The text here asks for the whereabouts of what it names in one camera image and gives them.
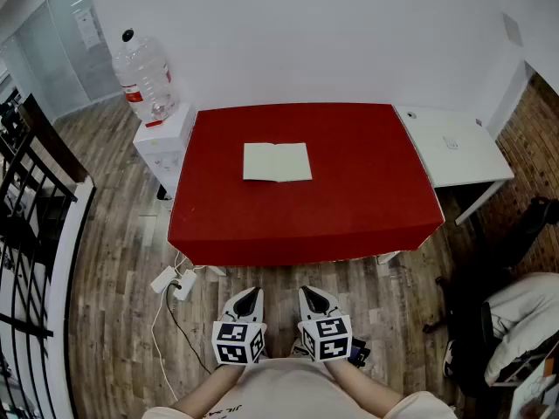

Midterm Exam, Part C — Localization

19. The black metal railing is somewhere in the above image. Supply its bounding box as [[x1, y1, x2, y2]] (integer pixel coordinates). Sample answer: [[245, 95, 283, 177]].
[[0, 115, 95, 419]]

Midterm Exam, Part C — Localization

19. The red tablecloth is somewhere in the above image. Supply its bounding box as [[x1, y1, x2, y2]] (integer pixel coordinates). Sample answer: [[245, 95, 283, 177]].
[[167, 102, 445, 268]]

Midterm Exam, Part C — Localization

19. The white water dispenser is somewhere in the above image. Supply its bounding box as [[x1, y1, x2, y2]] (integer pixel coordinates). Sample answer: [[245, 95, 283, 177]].
[[133, 101, 197, 203]]

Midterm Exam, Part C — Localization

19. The small black floor object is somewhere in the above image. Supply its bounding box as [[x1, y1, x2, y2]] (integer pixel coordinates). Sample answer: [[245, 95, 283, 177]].
[[349, 337, 371, 369]]

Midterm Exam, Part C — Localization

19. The person's beige shirt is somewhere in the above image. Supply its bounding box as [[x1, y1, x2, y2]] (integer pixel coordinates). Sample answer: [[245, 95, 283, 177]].
[[141, 358, 458, 419]]

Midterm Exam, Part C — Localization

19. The white desk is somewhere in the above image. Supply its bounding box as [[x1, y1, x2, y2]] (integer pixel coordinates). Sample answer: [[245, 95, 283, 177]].
[[392, 105, 515, 226]]

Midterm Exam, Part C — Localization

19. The person's left forearm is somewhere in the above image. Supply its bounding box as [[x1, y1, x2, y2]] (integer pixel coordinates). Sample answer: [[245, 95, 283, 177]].
[[168, 362, 245, 414]]

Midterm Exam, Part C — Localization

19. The cluttered white shelf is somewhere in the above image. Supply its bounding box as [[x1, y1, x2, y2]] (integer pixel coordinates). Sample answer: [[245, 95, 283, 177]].
[[508, 342, 559, 419]]

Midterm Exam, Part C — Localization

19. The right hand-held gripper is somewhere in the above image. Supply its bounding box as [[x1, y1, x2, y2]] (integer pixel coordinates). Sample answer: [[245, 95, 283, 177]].
[[298, 285, 353, 361]]

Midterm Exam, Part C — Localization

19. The black cable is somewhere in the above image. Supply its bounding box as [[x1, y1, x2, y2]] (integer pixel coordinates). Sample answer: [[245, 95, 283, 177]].
[[168, 297, 215, 374]]

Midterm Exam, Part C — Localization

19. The brown wooden handrail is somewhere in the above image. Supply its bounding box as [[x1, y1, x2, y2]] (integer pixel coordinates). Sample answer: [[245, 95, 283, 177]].
[[17, 93, 91, 185]]

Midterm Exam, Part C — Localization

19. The person's right forearm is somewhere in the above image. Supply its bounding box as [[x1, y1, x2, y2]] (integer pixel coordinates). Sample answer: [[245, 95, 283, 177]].
[[325, 358, 405, 405]]

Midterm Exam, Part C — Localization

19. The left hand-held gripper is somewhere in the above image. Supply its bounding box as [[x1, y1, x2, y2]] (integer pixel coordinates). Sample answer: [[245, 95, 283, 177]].
[[211, 286, 268, 367]]

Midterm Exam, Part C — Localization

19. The large clear water bottle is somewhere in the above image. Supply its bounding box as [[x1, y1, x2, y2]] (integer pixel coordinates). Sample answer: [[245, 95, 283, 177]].
[[112, 28, 181, 124]]

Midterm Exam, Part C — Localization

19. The white power strip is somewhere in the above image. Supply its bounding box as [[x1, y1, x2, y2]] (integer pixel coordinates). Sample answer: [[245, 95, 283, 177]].
[[173, 270, 198, 301], [150, 266, 176, 294]]

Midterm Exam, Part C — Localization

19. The paper notice on glass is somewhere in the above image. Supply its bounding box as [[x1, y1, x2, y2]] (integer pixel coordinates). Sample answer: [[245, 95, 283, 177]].
[[74, 9, 100, 50]]

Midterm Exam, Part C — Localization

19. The frosted glass partition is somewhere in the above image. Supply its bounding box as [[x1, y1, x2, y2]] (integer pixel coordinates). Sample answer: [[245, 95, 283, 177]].
[[0, 0, 123, 121]]

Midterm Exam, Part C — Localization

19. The white cable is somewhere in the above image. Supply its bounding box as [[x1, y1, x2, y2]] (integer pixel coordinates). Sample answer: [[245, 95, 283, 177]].
[[150, 251, 184, 403]]

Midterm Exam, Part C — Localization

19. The black office chair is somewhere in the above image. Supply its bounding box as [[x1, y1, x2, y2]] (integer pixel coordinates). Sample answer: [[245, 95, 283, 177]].
[[423, 196, 559, 399]]

